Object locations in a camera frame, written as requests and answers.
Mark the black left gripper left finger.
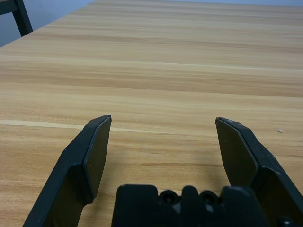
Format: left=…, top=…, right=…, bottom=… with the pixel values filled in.
left=22, top=114, right=112, bottom=227

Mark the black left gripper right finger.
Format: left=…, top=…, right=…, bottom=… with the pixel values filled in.
left=214, top=117, right=303, bottom=227

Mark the black metal frame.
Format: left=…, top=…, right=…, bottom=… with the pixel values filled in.
left=0, top=0, right=34, bottom=37

